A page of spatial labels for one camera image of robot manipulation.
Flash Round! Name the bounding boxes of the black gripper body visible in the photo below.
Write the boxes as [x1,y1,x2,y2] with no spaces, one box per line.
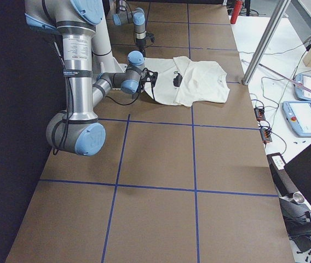
[135,32,155,56]
[140,70,158,92]

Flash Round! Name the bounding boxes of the cream long-sleeve cat shirt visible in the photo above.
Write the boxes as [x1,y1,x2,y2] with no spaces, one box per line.
[145,56,230,107]

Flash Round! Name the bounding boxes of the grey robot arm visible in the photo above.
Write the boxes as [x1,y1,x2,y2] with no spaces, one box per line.
[112,1,155,58]
[25,1,158,156]

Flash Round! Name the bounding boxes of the red cylinder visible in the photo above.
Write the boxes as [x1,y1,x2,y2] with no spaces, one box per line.
[230,0,243,25]

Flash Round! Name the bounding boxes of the black power strip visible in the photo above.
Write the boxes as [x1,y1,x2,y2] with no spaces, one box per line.
[254,106,273,145]

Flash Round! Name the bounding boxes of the near teach pendant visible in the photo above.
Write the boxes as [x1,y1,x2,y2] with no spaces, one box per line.
[282,101,311,138]

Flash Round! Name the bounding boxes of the metal reacher stick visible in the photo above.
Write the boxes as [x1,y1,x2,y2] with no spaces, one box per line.
[258,63,311,93]

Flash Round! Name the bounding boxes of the black box with label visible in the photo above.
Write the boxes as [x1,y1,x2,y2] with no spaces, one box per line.
[267,153,303,197]

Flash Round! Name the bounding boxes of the metal cup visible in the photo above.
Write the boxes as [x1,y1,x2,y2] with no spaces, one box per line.
[292,192,305,205]

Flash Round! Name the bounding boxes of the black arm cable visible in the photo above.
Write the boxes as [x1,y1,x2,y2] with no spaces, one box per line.
[51,41,71,156]

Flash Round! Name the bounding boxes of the grey aluminium frame post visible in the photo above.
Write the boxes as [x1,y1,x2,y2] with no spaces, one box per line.
[242,0,291,85]

